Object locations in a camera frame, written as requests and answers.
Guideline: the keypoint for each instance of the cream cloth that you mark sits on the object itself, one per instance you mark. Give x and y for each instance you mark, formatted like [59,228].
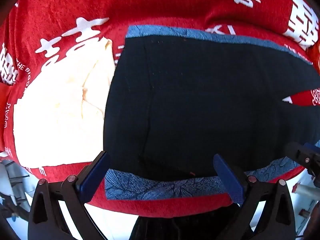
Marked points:
[60,120]

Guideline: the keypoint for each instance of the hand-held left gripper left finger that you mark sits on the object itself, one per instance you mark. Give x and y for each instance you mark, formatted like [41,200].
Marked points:
[96,172]

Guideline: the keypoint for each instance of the white plastic object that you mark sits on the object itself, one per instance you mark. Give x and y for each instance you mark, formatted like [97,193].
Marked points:
[306,191]

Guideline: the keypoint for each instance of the black pants with blue trim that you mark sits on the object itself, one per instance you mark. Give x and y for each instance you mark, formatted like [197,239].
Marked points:
[195,100]

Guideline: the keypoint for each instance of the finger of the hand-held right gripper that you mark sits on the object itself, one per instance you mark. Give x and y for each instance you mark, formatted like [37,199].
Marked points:
[302,156]

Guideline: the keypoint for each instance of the red printed blanket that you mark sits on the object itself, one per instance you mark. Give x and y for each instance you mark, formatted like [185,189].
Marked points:
[160,2]

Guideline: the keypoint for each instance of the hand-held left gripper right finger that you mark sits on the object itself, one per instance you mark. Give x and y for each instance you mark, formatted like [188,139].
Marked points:
[228,180]

